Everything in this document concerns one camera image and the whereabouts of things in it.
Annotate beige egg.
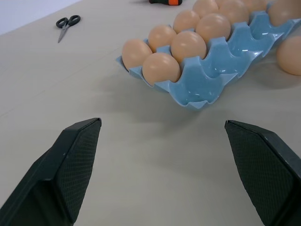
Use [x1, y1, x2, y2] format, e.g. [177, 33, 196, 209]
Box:
[244, 0, 269, 14]
[268, 0, 301, 27]
[171, 31, 207, 64]
[173, 9, 201, 34]
[121, 39, 153, 72]
[195, 13, 232, 43]
[192, 0, 220, 19]
[276, 36, 301, 76]
[148, 24, 177, 53]
[142, 52, 182, 86]
[218, 0, 250, 24]

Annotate orange and black tool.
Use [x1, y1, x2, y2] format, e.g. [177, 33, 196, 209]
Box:
[149, 0, 184, 6]

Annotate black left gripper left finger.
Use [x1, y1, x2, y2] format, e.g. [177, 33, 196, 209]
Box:
[0, 118, 103, 226]

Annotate light blue egg tray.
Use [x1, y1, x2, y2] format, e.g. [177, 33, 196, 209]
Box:
[115, 1, 301, 112]

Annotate black handled scissors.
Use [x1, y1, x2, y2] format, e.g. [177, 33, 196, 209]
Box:
[55, 15, 81, 44]

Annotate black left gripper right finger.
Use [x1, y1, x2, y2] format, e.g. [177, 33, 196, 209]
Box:
[224, 120, 301, 226]

